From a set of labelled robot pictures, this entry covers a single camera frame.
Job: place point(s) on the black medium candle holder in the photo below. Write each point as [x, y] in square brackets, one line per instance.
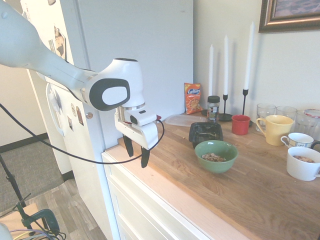
[225, 116]

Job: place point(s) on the round metal fridge lock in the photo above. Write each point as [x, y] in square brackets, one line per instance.
[89, 115]

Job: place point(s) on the glass jar red-white lid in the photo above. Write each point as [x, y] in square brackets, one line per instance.
[308, 122]

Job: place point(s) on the short white taper candle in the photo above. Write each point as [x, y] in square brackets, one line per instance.
[211, 70]

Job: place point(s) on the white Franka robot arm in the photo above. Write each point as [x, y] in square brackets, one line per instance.
[30, 47]

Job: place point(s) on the large plain white cup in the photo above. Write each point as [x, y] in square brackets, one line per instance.
[301, 170]

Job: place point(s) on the large photo fridge magnet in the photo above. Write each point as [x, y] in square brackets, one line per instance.
[60, 42]

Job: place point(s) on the white drawer cabinet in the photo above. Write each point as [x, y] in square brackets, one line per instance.
[150, 210]

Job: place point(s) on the yellow mug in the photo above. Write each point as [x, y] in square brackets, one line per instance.
[277, 132]

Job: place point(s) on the clear plastic lid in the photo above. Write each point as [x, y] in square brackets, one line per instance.
[180, 120]

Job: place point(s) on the brown cereal pile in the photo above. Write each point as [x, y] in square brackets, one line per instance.
[303, 159]

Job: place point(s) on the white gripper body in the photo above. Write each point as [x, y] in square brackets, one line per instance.
[147, 135]

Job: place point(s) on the black-lidded spice jar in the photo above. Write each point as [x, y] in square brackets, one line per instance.
[213, 110]

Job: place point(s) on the white patterned cup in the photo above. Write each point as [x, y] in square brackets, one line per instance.
[298, 140]

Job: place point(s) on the medium white taper candle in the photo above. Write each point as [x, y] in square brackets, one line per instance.
[226, 65]

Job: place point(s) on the black tripod stand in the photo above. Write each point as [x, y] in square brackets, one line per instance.
[11, 180]

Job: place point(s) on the black mug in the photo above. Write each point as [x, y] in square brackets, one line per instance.
[316, 145]

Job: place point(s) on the tall white taper candle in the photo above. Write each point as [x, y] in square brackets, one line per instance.
[249, 55]

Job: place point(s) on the clear drinking glass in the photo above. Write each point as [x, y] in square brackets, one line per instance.
[265, 111]
[286, 111]

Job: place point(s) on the oval fridge magnet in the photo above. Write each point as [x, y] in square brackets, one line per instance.
[73, 110]

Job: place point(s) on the robot mounting board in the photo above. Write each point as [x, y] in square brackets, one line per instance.
[15, 216]

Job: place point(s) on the framed wall picture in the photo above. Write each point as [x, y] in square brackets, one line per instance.
[287, 20]

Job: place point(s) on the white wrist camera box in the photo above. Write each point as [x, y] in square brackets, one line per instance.
[143, 117]

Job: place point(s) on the red mug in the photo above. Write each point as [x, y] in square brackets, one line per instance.
[240, 125]

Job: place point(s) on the green ceramic bowl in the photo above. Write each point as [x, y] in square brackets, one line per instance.
[215, 165]

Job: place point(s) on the dark rectangular fridge magnet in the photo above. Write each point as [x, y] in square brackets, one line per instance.
[79, 115]

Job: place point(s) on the black tall candle holder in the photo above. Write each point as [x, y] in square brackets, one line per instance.
[245, 102]

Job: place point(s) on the black plastic tray box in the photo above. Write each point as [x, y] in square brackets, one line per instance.
[206, 135]

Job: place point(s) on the orange snack bag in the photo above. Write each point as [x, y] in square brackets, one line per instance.
[193, 98]

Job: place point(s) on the small square fridge magnet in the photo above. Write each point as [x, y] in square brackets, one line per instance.
[70, 123]

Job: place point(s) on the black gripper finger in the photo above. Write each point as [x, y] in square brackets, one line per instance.
[145, 157]
[128, 147]

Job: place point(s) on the green C-clamp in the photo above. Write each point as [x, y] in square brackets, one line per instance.
[50, 217]

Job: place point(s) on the grey floor mat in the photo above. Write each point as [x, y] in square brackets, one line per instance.
[32, 170]

